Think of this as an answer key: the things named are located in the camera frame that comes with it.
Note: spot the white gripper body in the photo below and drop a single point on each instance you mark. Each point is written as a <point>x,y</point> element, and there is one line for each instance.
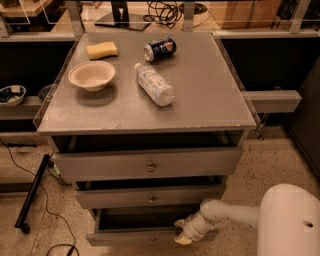
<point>189,227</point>

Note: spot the grey drawer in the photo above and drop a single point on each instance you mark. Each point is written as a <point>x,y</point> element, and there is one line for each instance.
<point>152,196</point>
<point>146,164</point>
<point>138,225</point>

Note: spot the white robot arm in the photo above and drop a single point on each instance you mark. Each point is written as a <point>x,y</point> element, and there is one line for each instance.
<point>287,221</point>

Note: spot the grey drawer cabinet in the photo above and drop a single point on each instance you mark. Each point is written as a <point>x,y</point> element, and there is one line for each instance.
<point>208,110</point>

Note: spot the grey metal side beam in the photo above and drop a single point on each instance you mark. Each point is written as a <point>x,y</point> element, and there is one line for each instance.
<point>274,101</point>

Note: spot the clear plastic water bottle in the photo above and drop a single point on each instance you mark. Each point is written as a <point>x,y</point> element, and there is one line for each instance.
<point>154,85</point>

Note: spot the black bar on floor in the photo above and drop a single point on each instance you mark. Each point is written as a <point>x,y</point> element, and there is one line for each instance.
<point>21,219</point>

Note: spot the white paper bowl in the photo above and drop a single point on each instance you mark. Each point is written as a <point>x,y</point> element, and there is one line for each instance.
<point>92,75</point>

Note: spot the blue pepsi can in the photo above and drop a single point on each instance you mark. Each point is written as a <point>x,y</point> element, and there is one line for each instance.
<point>159,49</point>

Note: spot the yellow sponge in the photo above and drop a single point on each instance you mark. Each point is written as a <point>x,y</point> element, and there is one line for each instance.
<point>101,50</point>

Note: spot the bowl with dark items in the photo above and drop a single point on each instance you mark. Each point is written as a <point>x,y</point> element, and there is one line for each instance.
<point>12,95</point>

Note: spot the black monitor stand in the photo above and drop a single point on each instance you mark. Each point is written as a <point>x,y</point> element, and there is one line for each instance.
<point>121,18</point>

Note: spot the cardboard box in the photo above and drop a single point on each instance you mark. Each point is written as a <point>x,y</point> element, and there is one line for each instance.
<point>244,14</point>

